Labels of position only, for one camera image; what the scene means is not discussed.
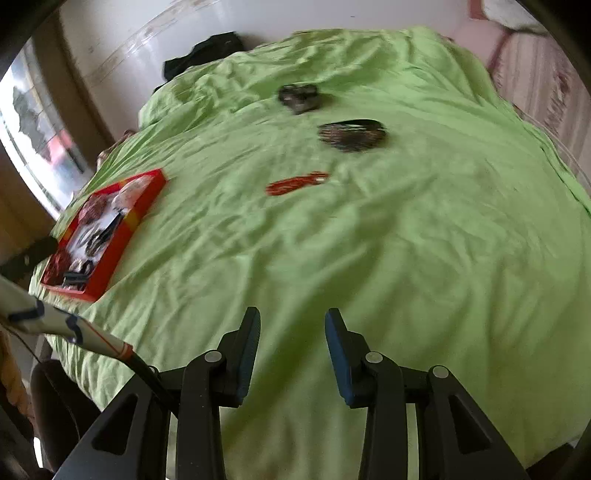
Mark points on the black scrunchie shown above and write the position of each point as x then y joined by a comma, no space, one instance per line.
76,277

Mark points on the dark shiny scrunchie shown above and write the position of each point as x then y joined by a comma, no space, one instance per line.
300,99

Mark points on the rhinestone hair claw clip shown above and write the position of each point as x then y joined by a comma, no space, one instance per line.
353,134

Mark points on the green bed sheet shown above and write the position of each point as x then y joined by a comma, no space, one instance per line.
369,254

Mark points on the white pillow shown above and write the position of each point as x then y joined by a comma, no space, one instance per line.
508,14

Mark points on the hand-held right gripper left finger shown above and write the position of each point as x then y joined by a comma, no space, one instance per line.
249,344

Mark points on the dark chair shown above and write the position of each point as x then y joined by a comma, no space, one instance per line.
55,406

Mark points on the tan cloth bundle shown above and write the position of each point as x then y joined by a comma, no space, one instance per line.
115,147

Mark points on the black cloth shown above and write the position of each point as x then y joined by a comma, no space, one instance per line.
203,53

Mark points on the window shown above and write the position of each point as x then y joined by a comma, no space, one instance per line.
32,124

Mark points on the dark red polka dot scrunchie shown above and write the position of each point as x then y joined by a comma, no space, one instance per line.
94,212

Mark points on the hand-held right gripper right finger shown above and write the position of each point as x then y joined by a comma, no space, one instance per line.
337,353

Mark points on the white stick with orange band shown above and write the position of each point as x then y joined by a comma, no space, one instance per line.
60,321

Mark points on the striped floral sofa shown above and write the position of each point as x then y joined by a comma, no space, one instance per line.
540,78

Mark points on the plaid red white scrunchie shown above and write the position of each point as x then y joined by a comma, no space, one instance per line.
131,191

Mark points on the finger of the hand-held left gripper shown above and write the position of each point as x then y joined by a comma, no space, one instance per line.
39,251

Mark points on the red cardboard box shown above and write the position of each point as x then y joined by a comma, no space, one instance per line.
124,230

